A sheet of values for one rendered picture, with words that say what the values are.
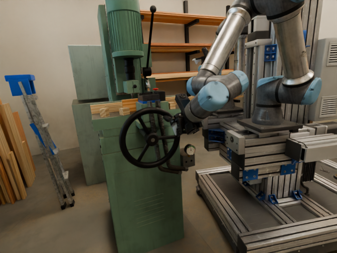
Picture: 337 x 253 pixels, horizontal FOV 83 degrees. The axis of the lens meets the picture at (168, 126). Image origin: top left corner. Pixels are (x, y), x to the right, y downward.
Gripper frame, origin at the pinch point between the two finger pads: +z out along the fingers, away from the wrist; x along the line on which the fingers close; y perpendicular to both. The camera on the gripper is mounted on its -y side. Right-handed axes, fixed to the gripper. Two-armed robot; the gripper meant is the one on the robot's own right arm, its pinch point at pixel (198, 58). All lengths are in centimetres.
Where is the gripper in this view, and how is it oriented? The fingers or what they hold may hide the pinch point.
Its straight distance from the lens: 206.3
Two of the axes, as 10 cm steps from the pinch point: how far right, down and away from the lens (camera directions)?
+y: 1.9, 9.3, 3.0
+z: -4.1, -2.1, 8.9
